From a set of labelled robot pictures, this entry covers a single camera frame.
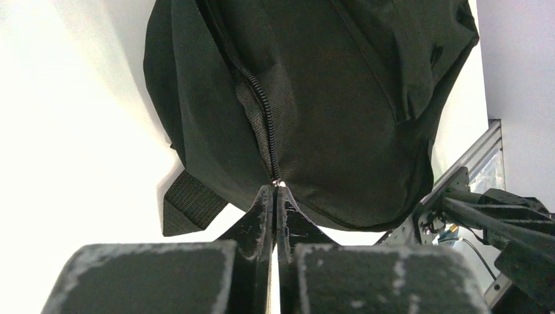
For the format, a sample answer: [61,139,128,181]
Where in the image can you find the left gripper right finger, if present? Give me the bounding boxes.
[276,187,489,313]

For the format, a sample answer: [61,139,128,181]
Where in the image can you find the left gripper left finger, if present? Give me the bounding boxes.
[43,185,274,313]

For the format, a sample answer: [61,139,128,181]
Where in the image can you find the black student backpack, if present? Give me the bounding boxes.
[143,1,478,237]

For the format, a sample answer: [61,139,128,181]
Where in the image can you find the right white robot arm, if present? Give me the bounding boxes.
[442,188,554,313]

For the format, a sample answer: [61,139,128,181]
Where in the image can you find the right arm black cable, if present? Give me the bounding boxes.
[459,237,499,282]

